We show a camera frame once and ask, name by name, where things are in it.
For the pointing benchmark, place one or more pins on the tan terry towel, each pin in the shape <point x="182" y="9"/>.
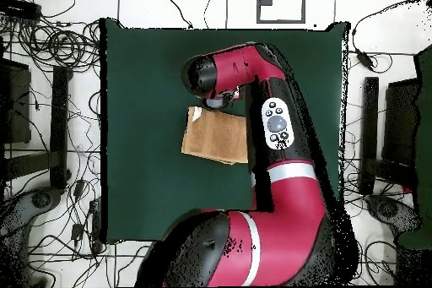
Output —
<point x="216" y="136"/>

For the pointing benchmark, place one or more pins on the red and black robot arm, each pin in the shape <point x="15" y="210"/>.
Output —
<point x="287" y="217"/>

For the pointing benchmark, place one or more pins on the dark green table cloth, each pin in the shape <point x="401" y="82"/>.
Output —
<point x="152" y="183"/>

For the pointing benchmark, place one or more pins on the black stand beam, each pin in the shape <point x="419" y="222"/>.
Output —
<point x="59" y="126"/>
<point x="369" y="132"/>

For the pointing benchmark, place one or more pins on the office chair base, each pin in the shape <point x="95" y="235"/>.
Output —
<point x="40" y="200"/>
<point x="391" y="210"/>

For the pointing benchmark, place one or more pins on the black cross beam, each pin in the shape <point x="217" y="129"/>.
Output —
<point x="30" y="163"/>

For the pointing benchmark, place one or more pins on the black power adapter box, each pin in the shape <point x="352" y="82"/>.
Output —
<point x="20" y="7"/>

